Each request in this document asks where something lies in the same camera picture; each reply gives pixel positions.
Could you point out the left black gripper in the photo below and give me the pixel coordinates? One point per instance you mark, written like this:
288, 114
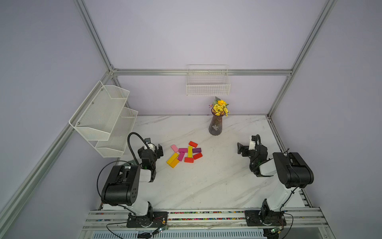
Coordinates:
139, 152

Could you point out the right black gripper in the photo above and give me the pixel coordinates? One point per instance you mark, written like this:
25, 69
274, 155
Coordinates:
245, 150

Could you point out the light red block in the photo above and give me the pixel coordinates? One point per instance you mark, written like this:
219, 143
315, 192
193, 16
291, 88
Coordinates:
189, 160

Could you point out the lime yellow long block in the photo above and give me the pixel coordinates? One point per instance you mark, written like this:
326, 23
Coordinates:
190, 151

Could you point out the dark red block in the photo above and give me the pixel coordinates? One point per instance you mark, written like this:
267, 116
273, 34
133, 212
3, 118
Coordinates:
197, 156

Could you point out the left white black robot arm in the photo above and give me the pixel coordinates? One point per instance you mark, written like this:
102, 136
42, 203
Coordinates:
122, 185

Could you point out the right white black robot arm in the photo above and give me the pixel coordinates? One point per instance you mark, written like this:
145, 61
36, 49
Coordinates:
290, 169

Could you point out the pink block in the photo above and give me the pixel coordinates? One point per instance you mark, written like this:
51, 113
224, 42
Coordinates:
174, 148

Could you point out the yellow flat block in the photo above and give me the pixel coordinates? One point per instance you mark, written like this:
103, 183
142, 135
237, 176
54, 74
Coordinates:
174, 156

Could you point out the orange block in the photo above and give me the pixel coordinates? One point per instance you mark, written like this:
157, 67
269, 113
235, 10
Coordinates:
174, 163

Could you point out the magenta block lower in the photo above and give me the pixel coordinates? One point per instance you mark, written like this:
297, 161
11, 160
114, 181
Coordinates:
181, 156

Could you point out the dark glass vase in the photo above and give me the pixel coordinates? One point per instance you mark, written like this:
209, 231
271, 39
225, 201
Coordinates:
216, 125

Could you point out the orange-red block near vase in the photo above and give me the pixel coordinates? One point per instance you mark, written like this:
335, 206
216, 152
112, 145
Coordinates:
193, 144

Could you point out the yellow flower bouquet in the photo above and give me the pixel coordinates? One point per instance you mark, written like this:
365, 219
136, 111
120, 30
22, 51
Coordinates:
219, 107

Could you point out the lower white mesh shelf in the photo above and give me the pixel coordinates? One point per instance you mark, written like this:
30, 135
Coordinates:
117, 143

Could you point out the white mesh shelf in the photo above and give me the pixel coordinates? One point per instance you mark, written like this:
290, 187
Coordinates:
117, 143
95, 119

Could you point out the upper white mesh shelf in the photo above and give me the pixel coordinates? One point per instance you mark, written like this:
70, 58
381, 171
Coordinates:
95, 119

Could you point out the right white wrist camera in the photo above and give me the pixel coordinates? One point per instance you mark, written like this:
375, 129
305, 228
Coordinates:
253, 142

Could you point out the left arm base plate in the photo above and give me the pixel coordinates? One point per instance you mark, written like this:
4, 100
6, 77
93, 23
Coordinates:
151, 220

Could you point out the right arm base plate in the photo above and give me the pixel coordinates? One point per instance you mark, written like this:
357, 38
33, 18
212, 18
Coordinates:
259, 218

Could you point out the white wire wall basket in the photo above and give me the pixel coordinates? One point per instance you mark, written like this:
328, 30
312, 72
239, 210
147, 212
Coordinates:
207, 80

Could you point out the aluminium front rail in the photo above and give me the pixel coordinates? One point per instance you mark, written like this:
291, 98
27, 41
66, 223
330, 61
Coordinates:
205, 219

